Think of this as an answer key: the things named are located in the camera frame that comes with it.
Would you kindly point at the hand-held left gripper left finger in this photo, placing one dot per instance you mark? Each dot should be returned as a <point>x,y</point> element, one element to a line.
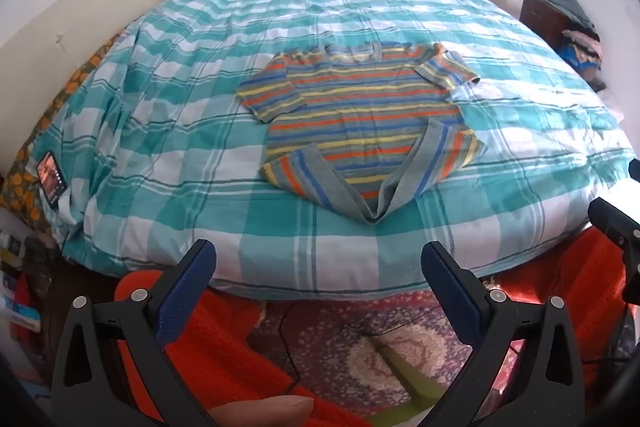
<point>182,302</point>

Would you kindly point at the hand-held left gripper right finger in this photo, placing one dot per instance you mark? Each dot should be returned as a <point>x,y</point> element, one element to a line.
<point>450,294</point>

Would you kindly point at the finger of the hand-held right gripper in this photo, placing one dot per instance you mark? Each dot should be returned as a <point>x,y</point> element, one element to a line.
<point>612,219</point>

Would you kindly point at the striped knitted sweater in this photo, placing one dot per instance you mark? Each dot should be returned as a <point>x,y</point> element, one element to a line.
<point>350,107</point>

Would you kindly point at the pile of clothes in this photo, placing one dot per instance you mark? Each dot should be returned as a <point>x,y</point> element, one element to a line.
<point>580,42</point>

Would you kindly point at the person's left hand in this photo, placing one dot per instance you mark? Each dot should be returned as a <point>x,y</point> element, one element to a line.
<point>260,411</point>

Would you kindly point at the green stool leg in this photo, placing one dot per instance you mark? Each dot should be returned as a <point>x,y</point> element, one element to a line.
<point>410,377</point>

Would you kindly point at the patterned rug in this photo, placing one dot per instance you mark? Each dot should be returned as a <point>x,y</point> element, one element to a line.
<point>325,337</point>

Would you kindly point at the teal checked bedspread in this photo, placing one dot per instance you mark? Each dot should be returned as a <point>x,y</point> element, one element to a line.
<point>200,157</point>

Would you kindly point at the pile of colourful boxes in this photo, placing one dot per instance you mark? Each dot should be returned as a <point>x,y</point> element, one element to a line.
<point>20,307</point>

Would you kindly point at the black smartphone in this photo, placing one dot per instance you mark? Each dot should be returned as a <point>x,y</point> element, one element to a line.
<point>51,179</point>

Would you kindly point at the dark wooden cabinet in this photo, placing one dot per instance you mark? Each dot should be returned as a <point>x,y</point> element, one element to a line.
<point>537,14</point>

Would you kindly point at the cream padded headboard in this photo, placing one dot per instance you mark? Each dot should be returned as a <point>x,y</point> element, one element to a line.
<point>75,17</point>

